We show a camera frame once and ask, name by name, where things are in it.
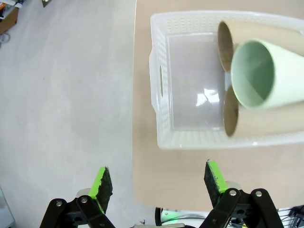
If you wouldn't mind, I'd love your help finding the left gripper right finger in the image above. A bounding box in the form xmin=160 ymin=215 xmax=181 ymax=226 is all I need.
xmin=198 ymin=161 xmax=283 ymax=228

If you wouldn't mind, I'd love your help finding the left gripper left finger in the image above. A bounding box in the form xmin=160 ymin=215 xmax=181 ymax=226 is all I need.
xmin=40 ymin=166 xmax=115 ymax=228

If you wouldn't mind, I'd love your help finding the tall brown cup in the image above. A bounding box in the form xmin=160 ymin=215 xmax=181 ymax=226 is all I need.
xmin=217 ymin=20 xmax=304 ymax=73
xmin=223 ymin=85 xmax=304 ymax=138

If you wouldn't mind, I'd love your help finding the pale green cup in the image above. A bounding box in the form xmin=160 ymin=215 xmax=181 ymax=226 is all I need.
xmin=230 ymin=39 xmax=304 ymax=110

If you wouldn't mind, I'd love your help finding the white perforated plastic basket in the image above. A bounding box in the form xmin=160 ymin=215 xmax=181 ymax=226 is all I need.
xmin=149 ymin=9 xmax=304 ymax=151

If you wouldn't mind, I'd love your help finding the green lit device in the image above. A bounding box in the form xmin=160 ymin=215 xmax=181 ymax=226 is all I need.
xmin=162 ymin=209 xmax=183 ymax=223

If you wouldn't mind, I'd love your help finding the wooden cabinet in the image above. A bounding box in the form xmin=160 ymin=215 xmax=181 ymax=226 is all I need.
xmin=0 ymin=0 xmax=19 ymax=36

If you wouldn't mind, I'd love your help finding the black cable bundle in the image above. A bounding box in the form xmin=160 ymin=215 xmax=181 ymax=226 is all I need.
xmin=277 ymin=206 xmax=304 ymax=228

